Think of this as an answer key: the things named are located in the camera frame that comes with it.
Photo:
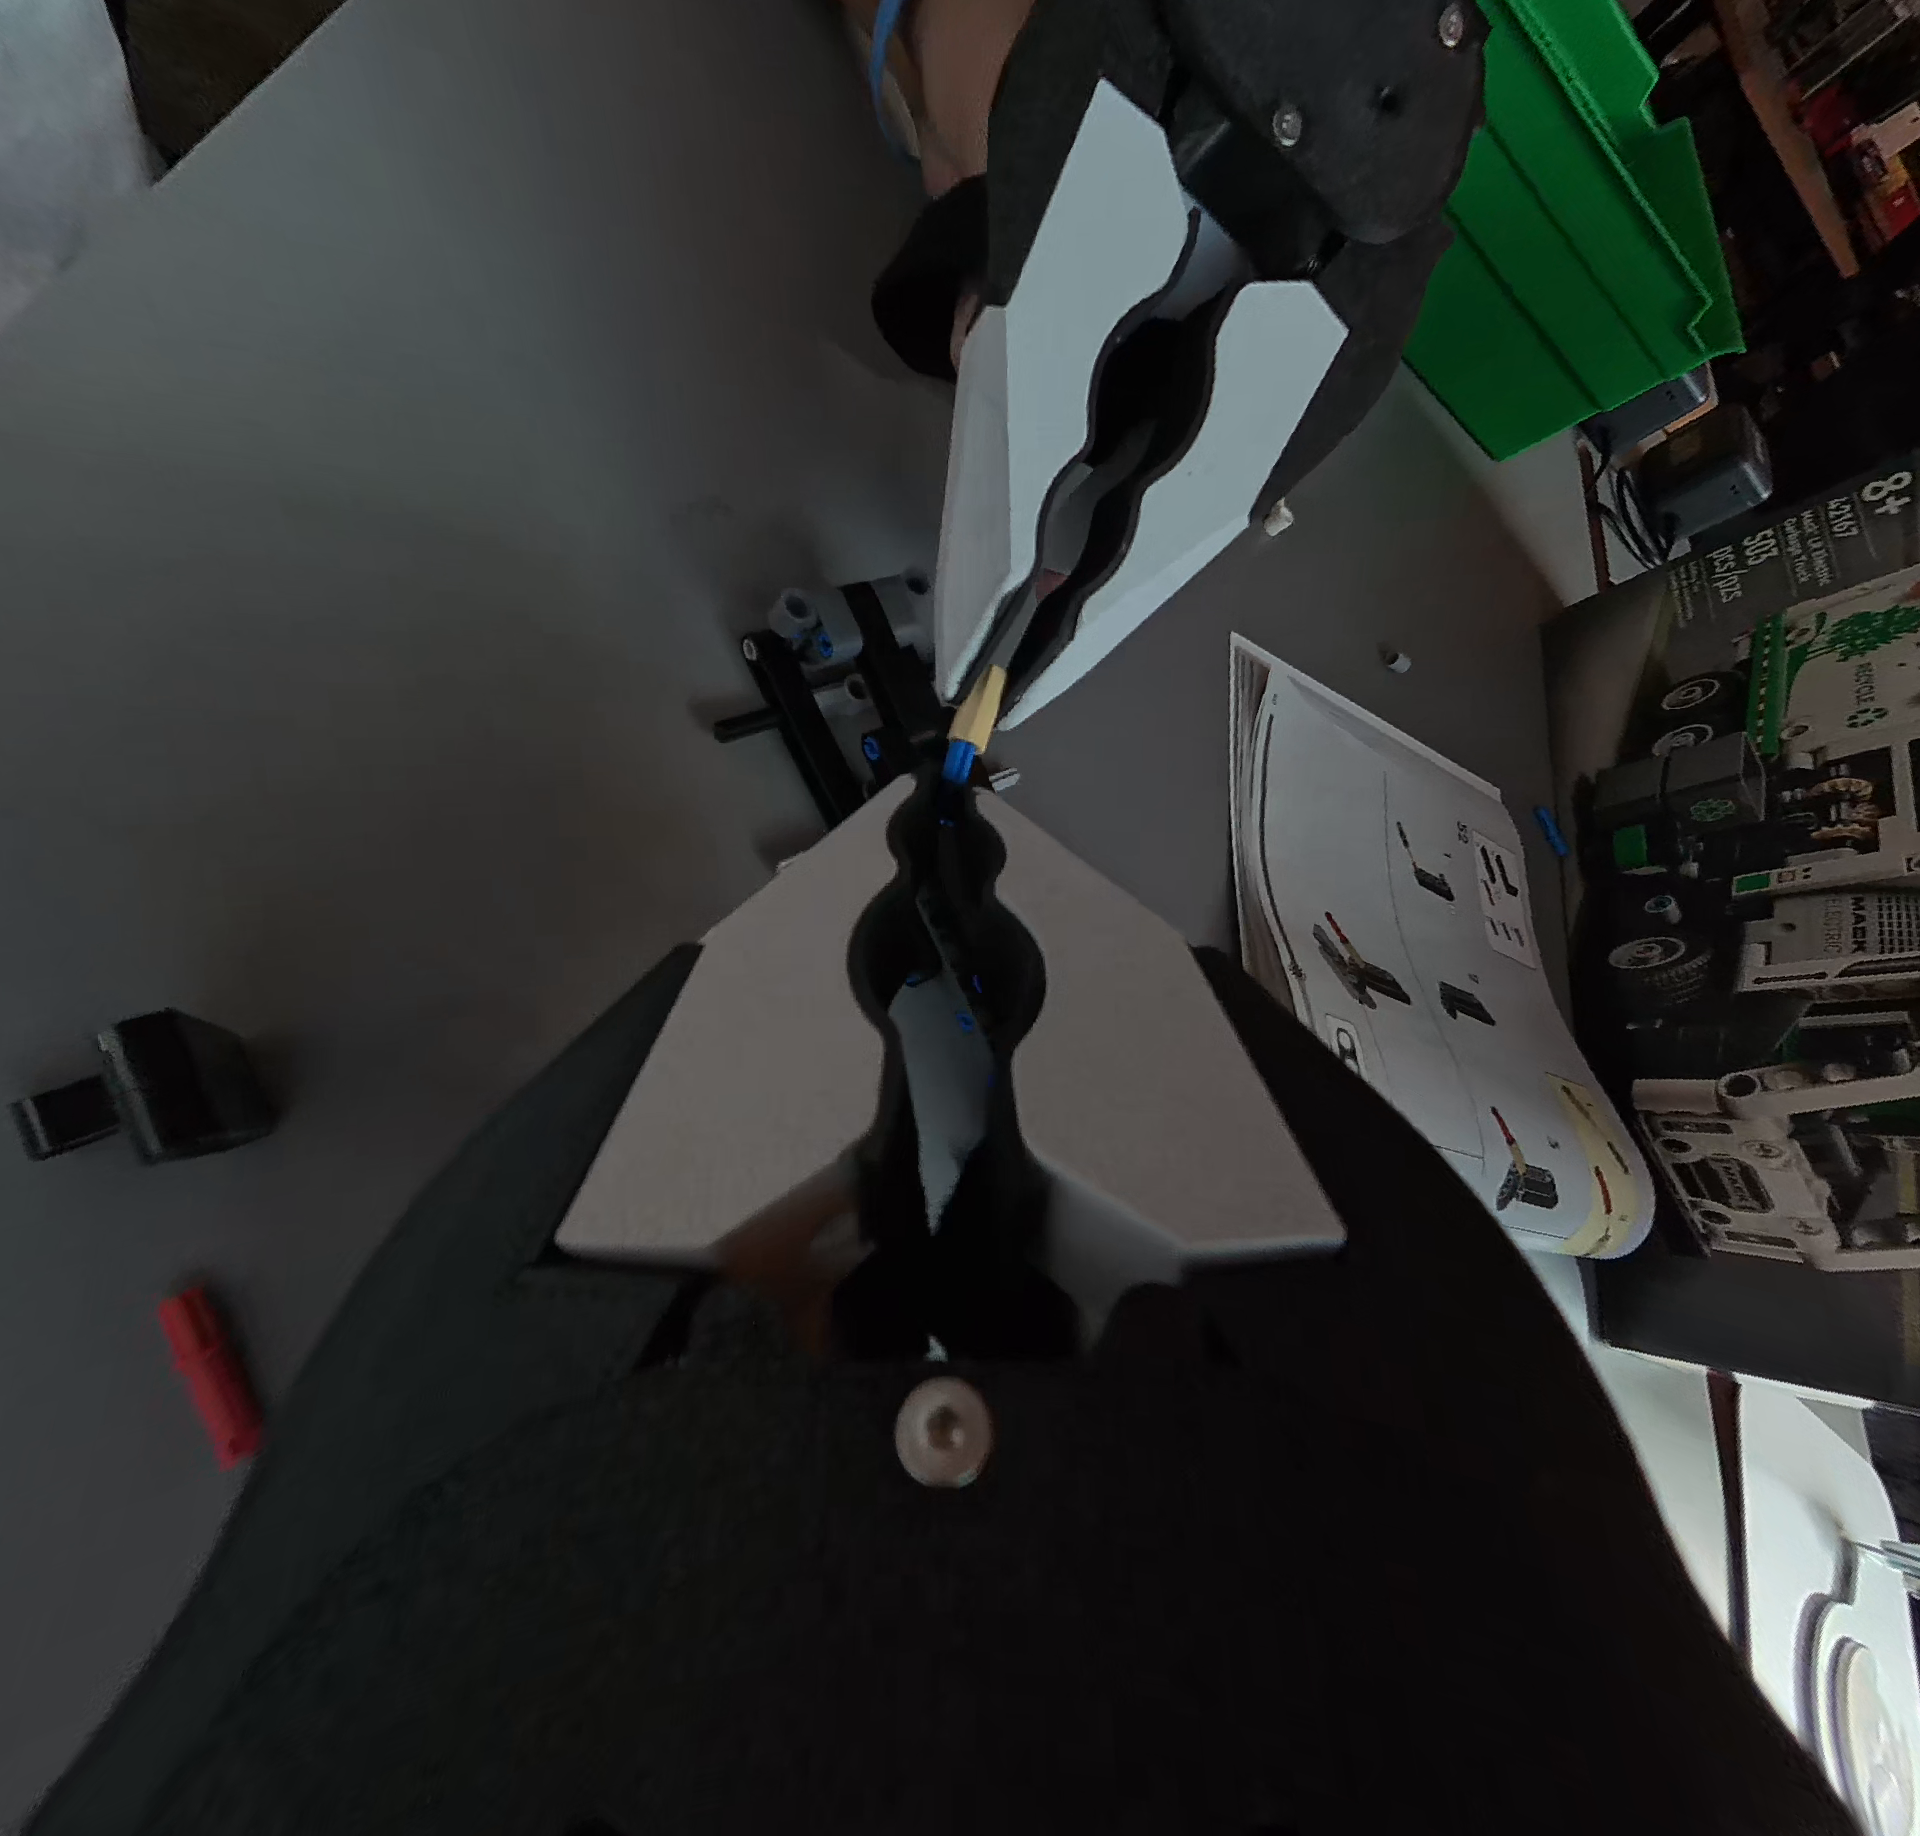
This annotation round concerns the light grey electronic box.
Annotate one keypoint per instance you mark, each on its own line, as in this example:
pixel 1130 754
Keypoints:
pixel 1645 419

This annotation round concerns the red lego pin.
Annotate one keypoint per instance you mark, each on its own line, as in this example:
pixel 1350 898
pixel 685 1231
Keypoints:
pixel 211 1372

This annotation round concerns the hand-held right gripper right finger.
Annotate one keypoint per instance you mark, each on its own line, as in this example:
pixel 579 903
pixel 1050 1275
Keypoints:
pixel 1169 1101

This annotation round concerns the green plastic bin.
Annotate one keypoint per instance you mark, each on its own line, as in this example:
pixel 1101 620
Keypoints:
pixel 1561 215

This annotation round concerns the blue wristband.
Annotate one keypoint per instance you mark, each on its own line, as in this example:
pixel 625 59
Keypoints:
pixel 885 20

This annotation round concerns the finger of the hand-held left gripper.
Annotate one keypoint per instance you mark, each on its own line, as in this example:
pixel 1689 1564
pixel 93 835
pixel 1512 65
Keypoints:
pixel 1036 365
pixel 1230 473

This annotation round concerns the partly built lego model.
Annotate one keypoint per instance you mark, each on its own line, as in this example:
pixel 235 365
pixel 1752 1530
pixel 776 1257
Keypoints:
pixel 839 679

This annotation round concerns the person's left hand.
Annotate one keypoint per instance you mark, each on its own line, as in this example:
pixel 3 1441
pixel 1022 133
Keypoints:
pixel 967 65

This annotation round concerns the lego set box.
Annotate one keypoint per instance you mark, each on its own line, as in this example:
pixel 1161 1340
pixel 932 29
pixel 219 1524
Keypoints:
pixel 1771 968

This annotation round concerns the bright blue lego pin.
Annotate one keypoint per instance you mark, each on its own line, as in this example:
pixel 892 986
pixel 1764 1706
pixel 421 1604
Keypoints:
pixel 1548 828

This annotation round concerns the shelf of stacked boxes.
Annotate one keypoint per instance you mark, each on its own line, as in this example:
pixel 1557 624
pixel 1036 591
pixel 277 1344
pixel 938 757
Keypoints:
pixel 1832 50

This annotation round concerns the open lego instruction booklet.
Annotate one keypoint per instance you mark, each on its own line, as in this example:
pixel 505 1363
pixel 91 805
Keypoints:
pixel 1425 968

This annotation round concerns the black plastic block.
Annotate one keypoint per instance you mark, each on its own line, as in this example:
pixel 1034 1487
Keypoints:
pixel 178 1078

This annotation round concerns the tan and blue lego pin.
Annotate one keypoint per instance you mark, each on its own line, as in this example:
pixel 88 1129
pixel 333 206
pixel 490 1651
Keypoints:
pixel 975 717

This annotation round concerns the dark grey electronic box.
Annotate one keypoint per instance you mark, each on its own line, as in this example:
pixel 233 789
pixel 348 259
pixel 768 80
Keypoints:
pixel 1703 477

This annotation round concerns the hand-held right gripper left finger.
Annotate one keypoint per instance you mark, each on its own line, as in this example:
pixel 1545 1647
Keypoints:
pixel 721 1101

